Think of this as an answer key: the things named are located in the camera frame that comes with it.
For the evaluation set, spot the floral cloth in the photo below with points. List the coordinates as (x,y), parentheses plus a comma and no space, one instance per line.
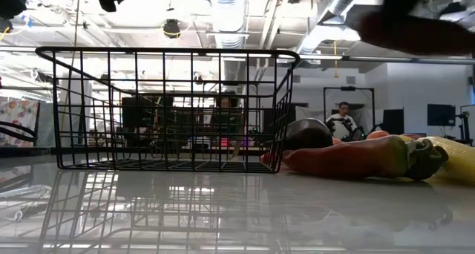
(18,116)

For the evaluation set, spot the dark red chili pepper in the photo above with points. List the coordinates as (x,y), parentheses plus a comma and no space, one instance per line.
(415,35)

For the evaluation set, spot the black backdrop frame stand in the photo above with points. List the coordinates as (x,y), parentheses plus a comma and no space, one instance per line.
(349,88)

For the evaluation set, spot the silver ceiling duct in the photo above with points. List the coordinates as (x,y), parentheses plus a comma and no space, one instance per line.
(226,12)
(334,12)

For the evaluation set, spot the person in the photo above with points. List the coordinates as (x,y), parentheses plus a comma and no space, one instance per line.
(225,103)
(341,124)

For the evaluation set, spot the black monitor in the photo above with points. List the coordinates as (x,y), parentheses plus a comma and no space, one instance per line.
(393,121)
(441,114)

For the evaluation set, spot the red-orange pepper green stem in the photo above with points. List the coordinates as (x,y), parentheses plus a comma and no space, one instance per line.
(352,159)

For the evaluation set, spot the black ceiling dome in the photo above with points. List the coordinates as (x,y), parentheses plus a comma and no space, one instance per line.
(171,28)

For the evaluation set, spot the yellow corn cob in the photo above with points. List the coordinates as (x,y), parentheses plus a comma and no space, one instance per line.
(460,161)

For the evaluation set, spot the orange-yellow mango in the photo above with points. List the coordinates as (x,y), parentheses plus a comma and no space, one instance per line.
(376,134)

